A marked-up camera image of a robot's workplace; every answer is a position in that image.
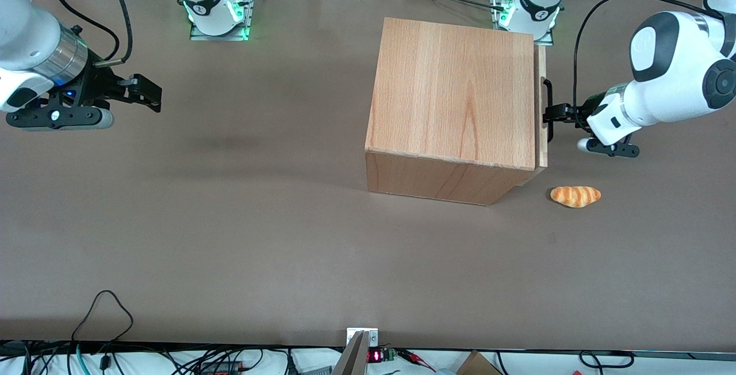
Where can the slanted wooden camera post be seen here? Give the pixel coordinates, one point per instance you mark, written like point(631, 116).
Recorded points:
point(352, 358)

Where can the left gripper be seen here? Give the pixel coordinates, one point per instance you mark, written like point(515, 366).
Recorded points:
point(587, 107)

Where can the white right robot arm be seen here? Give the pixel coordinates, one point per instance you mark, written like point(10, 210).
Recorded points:
point(23, 30)

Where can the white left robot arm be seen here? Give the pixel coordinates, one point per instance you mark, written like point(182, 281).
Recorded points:
point(678, 76)

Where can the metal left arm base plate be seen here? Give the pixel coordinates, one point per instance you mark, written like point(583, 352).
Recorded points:
point(544, 41)

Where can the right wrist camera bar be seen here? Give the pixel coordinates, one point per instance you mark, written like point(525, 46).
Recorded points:
point(63, 118)

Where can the wooden drawer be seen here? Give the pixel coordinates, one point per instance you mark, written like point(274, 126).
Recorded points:
point(541, 64)

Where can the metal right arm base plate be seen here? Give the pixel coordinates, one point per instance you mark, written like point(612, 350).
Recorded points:
point(198, 34)

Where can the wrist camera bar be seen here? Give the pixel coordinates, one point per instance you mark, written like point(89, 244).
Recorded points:
point(618, 150)
point(63, 118)

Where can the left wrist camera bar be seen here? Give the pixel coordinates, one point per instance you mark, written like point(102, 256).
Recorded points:
point(618, 150)

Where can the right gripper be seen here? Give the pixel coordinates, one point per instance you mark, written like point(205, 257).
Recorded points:
point(99, 88)

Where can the small metal bracket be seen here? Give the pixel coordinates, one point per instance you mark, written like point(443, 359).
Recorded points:
point(374, 337)

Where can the brown cardboard piece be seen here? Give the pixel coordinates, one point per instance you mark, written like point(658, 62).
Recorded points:
point(477, 364)

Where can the light wooden drawer cabinet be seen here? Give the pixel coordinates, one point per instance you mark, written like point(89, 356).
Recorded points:
point(448, 93)

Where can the orange striped toy bread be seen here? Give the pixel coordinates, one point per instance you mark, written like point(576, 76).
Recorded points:
point(575, 196)

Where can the red digit display module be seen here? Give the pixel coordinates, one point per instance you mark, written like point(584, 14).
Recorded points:
point(375, 356)

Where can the red black probe lead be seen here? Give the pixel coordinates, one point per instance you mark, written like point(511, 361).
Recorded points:
point(417, 358)

